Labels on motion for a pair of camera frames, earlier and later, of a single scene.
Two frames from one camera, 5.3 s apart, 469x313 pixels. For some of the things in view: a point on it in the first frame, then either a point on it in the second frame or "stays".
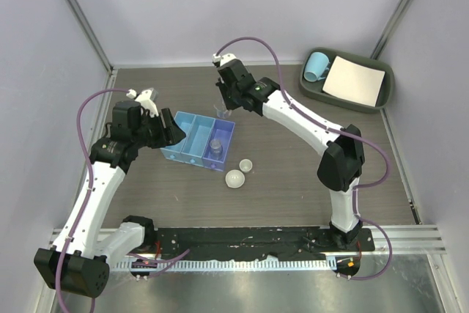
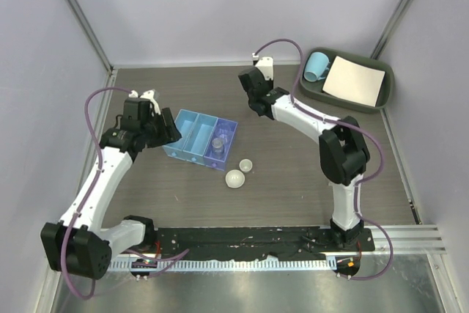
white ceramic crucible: x=245 y=166 stays
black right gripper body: x=230 y=97 → x=270 y=83
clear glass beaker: x=224 y=114 → x=226 y=134
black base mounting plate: x=254 y=242 stays
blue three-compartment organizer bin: x=194 y=149 stays
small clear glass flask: x=216 y=149 stays
